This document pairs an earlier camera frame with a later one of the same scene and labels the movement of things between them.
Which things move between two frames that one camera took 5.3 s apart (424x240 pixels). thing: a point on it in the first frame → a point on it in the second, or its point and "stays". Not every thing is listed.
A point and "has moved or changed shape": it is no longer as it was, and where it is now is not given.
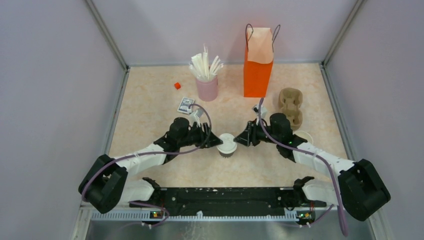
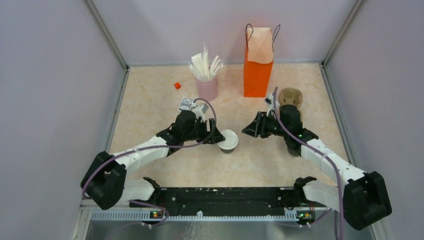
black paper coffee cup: (226, 155) has moved or changed shape
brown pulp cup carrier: (290, 102) stays
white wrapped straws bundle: (199, 66) stays
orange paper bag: (258, 61) stays
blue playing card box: (185, 105) stays
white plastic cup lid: (228, 146) has moved or changed shape
